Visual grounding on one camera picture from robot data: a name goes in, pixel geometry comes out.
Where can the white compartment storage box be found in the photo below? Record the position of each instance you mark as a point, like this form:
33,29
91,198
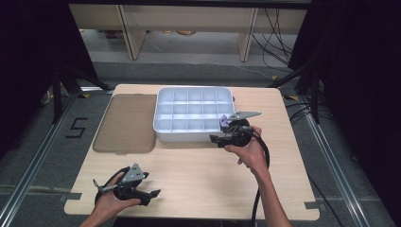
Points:
189,113

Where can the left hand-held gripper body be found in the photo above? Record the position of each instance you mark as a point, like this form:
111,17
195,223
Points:
132,186

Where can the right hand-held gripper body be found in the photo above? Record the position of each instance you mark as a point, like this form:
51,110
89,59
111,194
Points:
238,132

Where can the light wooden desk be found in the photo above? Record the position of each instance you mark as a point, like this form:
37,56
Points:
189,19

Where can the translucent grey plastic lid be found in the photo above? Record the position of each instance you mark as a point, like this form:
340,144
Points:
126,126

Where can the person's left hand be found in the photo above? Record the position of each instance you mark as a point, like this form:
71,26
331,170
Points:
110,205

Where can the black metal stand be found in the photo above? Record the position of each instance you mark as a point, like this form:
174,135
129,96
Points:
57,94
313,94

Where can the aluminium floor rail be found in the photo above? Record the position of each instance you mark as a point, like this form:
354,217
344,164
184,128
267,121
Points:
334,164
34,164

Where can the person's right hand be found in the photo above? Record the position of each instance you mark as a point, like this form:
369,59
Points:
250,154

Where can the lavender ankle sock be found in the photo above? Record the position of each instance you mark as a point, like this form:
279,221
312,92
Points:
224,120

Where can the black curtain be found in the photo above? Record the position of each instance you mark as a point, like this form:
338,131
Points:
31,63
362,78

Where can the grey tape strip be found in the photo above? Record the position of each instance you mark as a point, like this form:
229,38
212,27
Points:
71,197
312,205

